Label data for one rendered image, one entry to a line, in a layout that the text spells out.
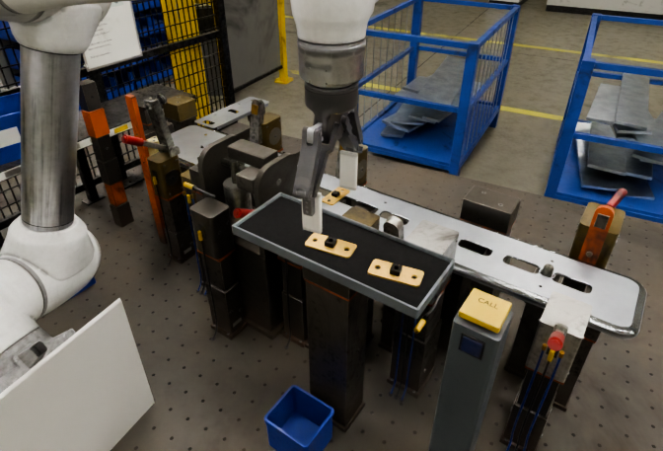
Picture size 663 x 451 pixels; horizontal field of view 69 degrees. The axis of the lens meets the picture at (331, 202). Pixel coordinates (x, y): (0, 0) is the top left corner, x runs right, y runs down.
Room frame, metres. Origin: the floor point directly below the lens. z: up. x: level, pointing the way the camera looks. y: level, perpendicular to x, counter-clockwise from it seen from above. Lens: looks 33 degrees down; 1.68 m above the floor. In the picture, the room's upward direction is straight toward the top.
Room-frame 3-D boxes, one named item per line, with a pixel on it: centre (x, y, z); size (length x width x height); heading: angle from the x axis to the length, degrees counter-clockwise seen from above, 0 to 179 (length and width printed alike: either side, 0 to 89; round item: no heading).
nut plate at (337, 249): (0.65, 0.00, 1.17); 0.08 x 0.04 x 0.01; 65
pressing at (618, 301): (1.06, -0.03, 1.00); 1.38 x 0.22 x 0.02; 56
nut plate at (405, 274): (0.58, -0.10, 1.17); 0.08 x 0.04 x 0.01; 67
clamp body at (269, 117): (1.48, 0.20, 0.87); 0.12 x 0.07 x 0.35; 146
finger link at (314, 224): (0.59, 0.03, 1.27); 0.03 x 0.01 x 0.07; 65
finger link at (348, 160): (0.72, -0.03, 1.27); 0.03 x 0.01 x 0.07; 65
